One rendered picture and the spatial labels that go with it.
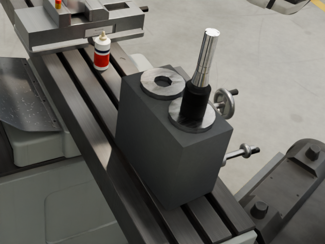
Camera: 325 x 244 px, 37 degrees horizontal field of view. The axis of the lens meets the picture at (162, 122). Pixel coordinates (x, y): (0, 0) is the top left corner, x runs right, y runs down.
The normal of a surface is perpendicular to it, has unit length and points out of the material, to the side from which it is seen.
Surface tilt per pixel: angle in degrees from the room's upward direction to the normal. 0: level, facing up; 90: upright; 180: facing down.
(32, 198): 90
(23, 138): 0
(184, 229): 0
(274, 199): 0
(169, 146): 90
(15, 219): 90
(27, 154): 90
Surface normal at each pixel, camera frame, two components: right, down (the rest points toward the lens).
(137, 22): 0.49, 0.64
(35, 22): 0.15, -0.73
